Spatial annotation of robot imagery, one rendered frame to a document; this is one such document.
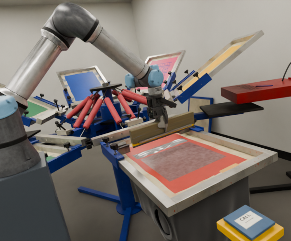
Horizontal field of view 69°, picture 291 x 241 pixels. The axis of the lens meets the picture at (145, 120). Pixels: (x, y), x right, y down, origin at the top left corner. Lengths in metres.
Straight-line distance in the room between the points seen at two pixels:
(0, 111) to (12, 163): 0.16
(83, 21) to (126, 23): 5.05
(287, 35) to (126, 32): 3.85
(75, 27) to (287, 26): 2.50
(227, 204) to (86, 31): 0.94
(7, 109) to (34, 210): 0.33
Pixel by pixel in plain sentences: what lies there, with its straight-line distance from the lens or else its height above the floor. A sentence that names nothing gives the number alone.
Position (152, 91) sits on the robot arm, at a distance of 1.11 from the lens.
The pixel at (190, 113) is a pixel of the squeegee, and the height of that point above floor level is 1.14.
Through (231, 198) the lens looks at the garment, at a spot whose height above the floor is 0.80.
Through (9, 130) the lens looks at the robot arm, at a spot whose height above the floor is 1.33.
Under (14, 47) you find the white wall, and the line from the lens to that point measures 5.33.
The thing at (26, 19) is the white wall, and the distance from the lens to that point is 5.42.
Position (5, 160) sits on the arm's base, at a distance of 0.77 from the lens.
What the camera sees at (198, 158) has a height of 0.96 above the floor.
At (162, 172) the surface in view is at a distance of 1.03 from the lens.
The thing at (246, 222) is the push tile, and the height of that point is 0.97.
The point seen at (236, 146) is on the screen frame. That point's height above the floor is 0.98.
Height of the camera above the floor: 1.45
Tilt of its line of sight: 15 degrees down
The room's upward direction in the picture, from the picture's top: 10 degrees counter-clockwise
